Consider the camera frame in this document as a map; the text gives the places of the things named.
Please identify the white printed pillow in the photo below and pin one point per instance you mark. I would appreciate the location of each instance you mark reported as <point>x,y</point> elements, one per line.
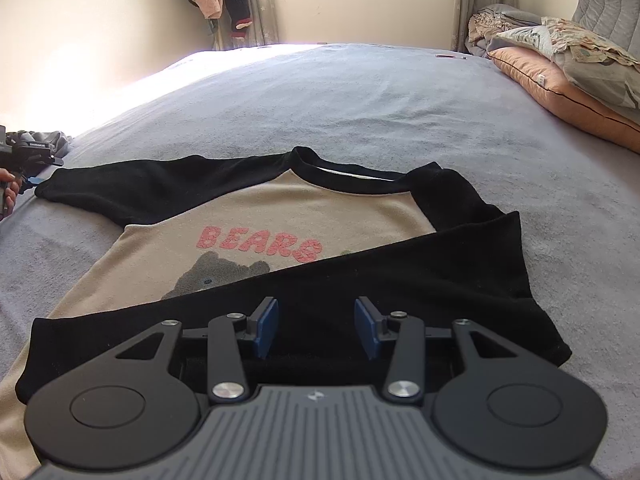
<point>525,37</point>

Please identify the beige ruffled cloth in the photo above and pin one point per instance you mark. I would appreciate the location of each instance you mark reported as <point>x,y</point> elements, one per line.
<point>485,27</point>

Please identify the person's left hand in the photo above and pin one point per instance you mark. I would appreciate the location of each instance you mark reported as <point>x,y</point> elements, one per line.
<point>9,181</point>

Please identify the beige and black sweatshirt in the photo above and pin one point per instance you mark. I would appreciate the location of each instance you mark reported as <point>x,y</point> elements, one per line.
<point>350,215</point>

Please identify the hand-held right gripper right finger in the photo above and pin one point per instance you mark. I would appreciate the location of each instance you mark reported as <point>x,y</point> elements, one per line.
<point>367,327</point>

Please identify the grey patterned pillow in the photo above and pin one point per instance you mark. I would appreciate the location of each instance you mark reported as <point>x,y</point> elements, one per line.
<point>595,55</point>

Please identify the small red object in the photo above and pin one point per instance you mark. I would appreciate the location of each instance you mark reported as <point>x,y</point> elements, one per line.
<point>450,56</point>

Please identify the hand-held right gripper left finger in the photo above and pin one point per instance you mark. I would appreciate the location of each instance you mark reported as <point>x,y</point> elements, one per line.
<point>265,327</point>

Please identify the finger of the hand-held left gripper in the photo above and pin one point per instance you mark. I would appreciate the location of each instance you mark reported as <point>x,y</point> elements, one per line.
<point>34,180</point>

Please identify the pink pillow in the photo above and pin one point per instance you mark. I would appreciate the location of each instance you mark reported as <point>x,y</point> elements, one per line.
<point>550,85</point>

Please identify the grey quilted headboard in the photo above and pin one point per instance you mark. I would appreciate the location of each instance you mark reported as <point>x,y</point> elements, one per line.
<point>610,0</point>

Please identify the crumpled grey garment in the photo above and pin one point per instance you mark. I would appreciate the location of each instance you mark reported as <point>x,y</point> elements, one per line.
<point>57,142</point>

